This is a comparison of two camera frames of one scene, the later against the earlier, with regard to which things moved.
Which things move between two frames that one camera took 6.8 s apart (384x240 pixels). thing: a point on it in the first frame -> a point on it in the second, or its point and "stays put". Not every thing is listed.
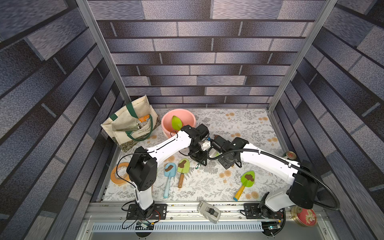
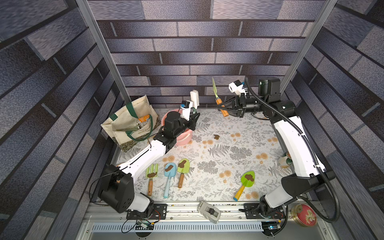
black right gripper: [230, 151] -> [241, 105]
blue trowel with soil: [170, 171] stays put
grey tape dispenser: [210, 212] stays put
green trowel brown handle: [183, 167] stays put
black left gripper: [203, 159] -> [191, 122]
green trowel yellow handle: [247, 180] stays put
